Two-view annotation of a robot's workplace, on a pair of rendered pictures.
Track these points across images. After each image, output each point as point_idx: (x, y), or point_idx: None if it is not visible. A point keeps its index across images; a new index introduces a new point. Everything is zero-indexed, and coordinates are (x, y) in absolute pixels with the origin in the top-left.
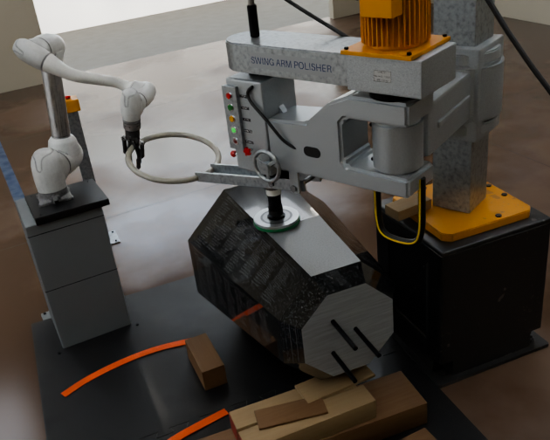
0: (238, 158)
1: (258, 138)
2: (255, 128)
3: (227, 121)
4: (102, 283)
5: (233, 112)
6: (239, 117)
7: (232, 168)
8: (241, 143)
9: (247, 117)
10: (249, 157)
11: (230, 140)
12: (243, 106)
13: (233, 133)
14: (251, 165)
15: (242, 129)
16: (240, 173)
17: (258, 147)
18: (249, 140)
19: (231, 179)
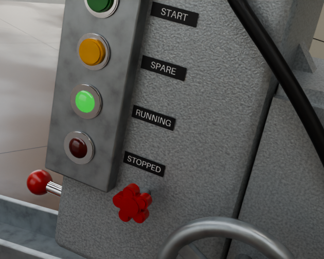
0: (67, 211)
1: (200, 158)
2: (197, 115)
3: (62, 60)
4: None
5: (109, 22)
6: (134, 51)
7: (1, 208)
8: (106, 163)
9: (171, 58)
10: (119, 220)
11: (56, 139)
12: (164, 7)
13: (80, 113)
14: (121, 251)
15: (126, 107)
16: (24, 226)
17: (185, 192)
18: (144, 155)
19: (4, 258)
